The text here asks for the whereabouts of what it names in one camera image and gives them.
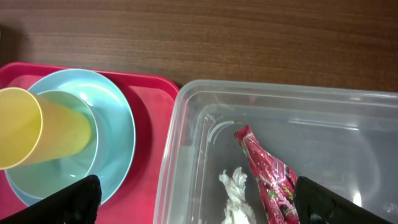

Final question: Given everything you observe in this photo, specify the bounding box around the red plastic tray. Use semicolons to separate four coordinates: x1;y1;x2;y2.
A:
1;62;179;224

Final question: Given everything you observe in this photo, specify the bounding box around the clear plastic bin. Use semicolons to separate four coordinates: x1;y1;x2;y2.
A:
153;80;397;223

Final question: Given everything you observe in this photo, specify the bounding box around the light blue plate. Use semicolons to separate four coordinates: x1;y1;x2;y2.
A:
5;69;136;206

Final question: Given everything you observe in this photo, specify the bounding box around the light green bowl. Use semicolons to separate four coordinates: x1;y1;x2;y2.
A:
1;88;102;198

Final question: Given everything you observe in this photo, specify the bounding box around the white napkin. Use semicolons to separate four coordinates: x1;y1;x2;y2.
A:
218;167;257;224

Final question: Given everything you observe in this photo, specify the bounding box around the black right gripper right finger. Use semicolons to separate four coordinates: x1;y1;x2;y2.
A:
294;176;391;224

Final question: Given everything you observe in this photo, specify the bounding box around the red candy wrapper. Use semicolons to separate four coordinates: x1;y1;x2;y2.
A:
235;125;300;224

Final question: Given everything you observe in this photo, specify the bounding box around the yellow plastic cup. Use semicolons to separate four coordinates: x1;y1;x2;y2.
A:
1;87;91;170

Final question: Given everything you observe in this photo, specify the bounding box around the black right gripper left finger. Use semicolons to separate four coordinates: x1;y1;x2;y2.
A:
1;175;102;224

